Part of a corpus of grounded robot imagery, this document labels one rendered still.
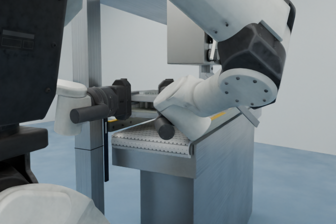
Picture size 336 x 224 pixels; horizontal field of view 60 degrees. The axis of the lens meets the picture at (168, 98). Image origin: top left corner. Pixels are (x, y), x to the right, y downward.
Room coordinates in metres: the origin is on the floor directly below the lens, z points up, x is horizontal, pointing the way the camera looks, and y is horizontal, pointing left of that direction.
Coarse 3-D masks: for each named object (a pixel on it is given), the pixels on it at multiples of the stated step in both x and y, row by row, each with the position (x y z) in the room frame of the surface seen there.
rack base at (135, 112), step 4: (132, 108) 0.92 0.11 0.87; (136, 108) 0.93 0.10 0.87; (132, 112) 0.89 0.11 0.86; (136, 112) 0.88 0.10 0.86; (140, 112) 0.88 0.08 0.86; (144, 112) 0.87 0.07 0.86; (148, 112) 0.87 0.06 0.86; (152, 112) 0.86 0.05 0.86; (156, 112) 0.86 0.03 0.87; (132, 116) 0.89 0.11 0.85; (136, 116) 0.90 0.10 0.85; (140, 116) 0.90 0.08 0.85; (144, 116) 0.89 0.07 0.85; (148, 116) 0.88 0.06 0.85; (152, 116) 0.88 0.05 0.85; (156, 116) 0.87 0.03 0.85
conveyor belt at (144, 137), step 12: (120, 132) 0.90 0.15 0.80; (132, 132) 0.90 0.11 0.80; (144, 132) 0.90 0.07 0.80; (156, 132) 0.90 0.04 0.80; (180, 132) 0.90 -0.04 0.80; (120, 144) 0.87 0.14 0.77; (132, 144) 0.85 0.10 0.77; (144, 144) 0.83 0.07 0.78; (156, 144) 0.81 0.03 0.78; (168, 144) 0.80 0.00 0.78; (180, 144) 0.79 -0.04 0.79; (180, 156) 0.79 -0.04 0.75
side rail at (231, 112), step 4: (232, 108) 1.20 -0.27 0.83; (236, 108) 1.25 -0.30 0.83; (228, 112) 1.12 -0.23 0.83; (232, 112) 1.18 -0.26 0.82; (236, 112) 1.25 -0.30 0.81; (220, 116) 1.01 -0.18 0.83; (224, 116) 1.06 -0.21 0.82; (228, 116) 1.12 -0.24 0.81; (232, 116) 1.18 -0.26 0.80; (212, 120) 0.92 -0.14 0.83; (216, 120) 0.96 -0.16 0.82; (220, 120) 1.01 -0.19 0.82; (224, 120) 1.06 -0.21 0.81; (212, 124) 0.92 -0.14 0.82; (216, 124) 0.97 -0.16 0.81; (208, 128) 0.88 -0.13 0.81; (212, 128) 0.92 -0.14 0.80; (192, 140) 0.77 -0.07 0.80
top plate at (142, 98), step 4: (132, 96) 0.89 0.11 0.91; (136, 96) 0.89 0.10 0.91; (140, 96) 0.88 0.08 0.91; (144, 96) 0.87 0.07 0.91; (148, 96) 0.87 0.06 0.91; (152, 96) 0.86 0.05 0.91; (156, 96) 0.86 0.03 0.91; (132, 100) 0.89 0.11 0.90; (136, 100) 0.89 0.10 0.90; (140, 100) 0.88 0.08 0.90; (144, 100) 0.87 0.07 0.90; (148, 100) 0.87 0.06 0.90; (152, 100) 0.86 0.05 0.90
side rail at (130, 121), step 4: (120, 120) 0.93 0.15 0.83; (124, 120) 0.95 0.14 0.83; (128, 120) 0.97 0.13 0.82; (132, 120) 1.00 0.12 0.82; (136, 120) 1.02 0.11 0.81; (140, 120) 1.04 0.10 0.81; (144, 120) 1.07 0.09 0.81; (108, 124) 0.89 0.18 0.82; (112, 124) 0.89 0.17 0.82; (116, 124) 0.91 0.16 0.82; (120, 124) 0.93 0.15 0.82; (124, 124) 0.95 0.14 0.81; (128, 124) 0.97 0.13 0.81; (132, 124) 1.00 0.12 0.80; (108, 128) 0.89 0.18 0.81; (112, 128) 0.89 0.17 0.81; (116, 128) 0.91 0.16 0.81; (120, 128) 0.93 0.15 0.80
